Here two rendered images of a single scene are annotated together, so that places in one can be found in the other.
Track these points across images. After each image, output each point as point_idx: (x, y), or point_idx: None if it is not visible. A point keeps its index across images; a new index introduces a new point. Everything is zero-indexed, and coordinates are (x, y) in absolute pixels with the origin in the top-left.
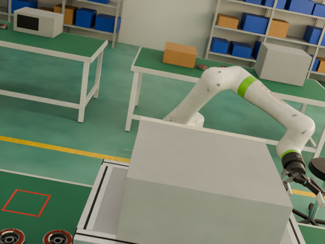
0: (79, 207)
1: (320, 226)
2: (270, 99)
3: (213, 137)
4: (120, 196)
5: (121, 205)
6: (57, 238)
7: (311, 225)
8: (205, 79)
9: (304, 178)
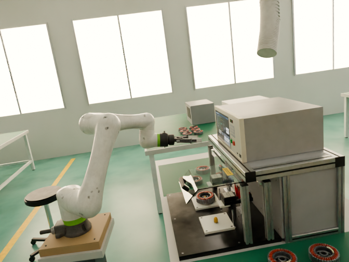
0: None
1: (157, 175)
2: (128, 117)
3: (234, 109)
4: (283, 157)
5: (323, 126)
6: (280, 259)
7: (158, 178)
8: (116, 123)
9: (179, 136)
